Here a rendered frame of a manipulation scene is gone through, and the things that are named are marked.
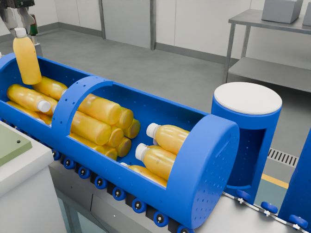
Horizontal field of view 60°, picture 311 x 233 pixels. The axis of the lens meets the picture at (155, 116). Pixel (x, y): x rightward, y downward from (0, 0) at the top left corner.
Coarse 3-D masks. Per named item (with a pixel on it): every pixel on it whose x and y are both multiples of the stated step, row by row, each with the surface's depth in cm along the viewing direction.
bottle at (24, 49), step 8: (16, 40) 92; (24, 40) 92; (16, 48) 92; (24, 48) 92; (32, 48) 94; (16, 56) 94; (24, 56) 93; (32, 56) 95; (24, 64) 95; (32, 64) 96; (24, 72) 96; (32, 72) 97; (40, 72) 101; (24, 80) 98; (32, 80) 98; (40, 80) 101
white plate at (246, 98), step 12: (228, 84) 125; (240, 84) 125; (252, 84) 125; (216, 96) 115; (228, 96) 115; (240, 96) 115; (252, 96) 115; (264, 96) 115; (276, 96) 115; (228, 108) 108; (240, 108) 106; (252, 108) 106; (264, 108) 106; (276, 108) 106
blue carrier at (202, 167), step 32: (0, 64) 97; (0, 96) 104; (64, 96) 78; (128, 96) 93; (32, 128) 86; (64, 128) 76; (192, 128) 83; (224, 128) 60; (96, 160) 71; (128, 160) 92; (192, 160) 57; (224, 160) 68; (128, 192) 72; (160, 192) 60; (192, 192) 56; (192, 224) 62
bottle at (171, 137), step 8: (160, 128) 71; (168, 128) 69; (176, 128) 69; (160, 136) 69; (168, 136) 68; (176, 136) 67; (184, 136) 67; (160, 144) 70; (168, 144) 68; (176, 144) 67; (176, 152) 67
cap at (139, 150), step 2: (140, 146) 72; (142, 146) 72; (144, 146) 73; (138, 148) 72; (140, 148) 72; (142, 148) 71; (144, 148) 72; (138, 150) 71; (140, 150) 71; (142, 150) 71; (136, 152) 71; (138, 152) 71; (140, 152) 71; (142, 152) 71; (136, 154) 72; (138, 154) 71; (140, 154) 71; (136, 156) 72; (138, 156) 71; (140, 156) 71; (138, 158) 72; (140, 158) 71
